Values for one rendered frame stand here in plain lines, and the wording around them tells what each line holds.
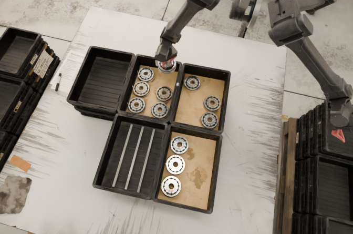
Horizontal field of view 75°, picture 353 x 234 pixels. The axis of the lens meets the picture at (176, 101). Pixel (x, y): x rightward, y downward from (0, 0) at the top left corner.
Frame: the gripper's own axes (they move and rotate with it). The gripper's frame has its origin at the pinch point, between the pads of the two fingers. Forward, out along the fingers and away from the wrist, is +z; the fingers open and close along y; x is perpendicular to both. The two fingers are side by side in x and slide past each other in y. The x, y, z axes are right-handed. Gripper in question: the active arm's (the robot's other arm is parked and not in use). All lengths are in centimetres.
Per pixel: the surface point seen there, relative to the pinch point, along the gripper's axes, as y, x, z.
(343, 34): 229, -20, 106
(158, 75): -2.8, 7.4, 22.1
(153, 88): -10.1, 1.2, 22.2
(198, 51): 36, 15, 35
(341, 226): 46, -132, 59
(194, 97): 8.1, -17.9, 22.6
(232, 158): 8, -60, 36
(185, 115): -3.7, -24.8, 22.7
